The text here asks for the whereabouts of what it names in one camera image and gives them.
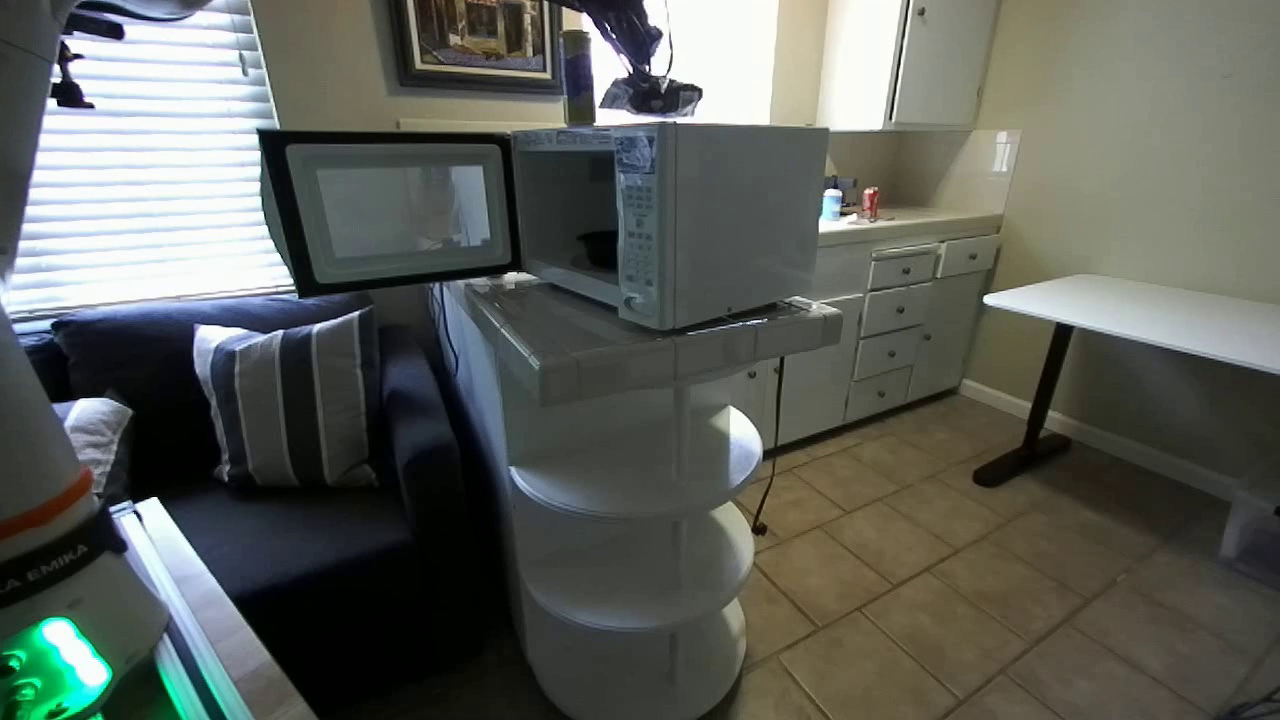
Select black microwave power cable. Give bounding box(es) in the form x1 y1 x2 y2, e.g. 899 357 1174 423
748 445 779 540

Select white microwave door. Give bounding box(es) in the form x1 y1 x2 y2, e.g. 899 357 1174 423
256 122 526 299

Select white tiled counter stand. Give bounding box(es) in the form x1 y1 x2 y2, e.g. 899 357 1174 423
429 272 850 720

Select white desk black leg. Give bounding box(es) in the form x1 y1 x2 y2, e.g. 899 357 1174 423
970 272 1280 492

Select black camera on stand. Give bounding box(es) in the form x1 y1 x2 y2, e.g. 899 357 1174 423
44 9 132 113

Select striped grey white pillow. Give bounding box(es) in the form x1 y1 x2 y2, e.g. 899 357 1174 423
188 302 390 492

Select white microwave body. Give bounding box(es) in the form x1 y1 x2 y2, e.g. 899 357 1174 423
506 120 834 335

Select plain white pillow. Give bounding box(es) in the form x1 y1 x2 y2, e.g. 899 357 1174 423
51 393 138 503

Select white upper wall cabinet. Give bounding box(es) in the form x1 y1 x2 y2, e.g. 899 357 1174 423
812 0 1005 135

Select dark object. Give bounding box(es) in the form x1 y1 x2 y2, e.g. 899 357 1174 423
596 72 707 120

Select yellow blue spray can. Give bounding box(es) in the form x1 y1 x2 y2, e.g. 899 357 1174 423
560 25 601 131

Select white kitchen drawer cabinet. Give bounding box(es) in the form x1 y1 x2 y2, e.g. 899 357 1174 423
705 205 1007 452

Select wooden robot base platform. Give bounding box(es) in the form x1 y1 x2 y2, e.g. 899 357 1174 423
103 492 316 720

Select framed wall picture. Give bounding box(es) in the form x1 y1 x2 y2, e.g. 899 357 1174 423
390 0 563 93

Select dark blue sofa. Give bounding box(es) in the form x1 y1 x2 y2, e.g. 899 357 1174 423
18 286 491 710

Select white window blinds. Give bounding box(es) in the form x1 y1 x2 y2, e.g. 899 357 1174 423
0 0 302 325

